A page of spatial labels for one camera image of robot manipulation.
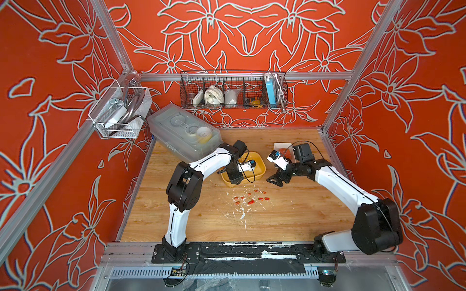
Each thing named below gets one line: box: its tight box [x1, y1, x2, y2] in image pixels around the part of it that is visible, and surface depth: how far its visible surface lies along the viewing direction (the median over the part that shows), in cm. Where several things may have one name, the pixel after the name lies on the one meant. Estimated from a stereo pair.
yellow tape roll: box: [195, 126, 213, 144], surface depth 96 cm
